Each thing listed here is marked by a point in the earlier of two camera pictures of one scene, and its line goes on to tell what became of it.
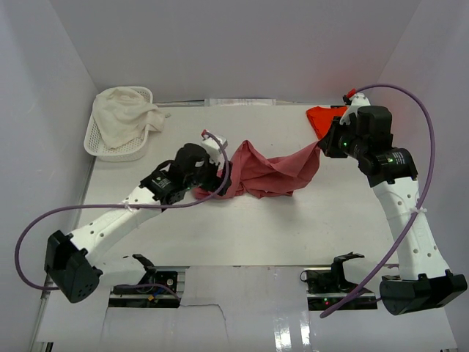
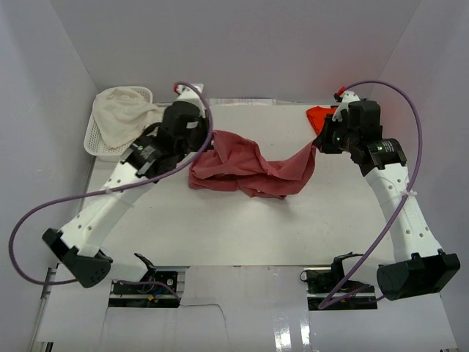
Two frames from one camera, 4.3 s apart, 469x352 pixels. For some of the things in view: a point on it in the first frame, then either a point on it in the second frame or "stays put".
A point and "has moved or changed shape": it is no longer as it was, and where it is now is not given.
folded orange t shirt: x=321 y=117 stays put
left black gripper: x=215 y=182 -> x=205 y=125
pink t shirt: x=256 y=175 has moved or changed shape
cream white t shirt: x=122 y=115 stays put
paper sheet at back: x=239 y=102 stays put
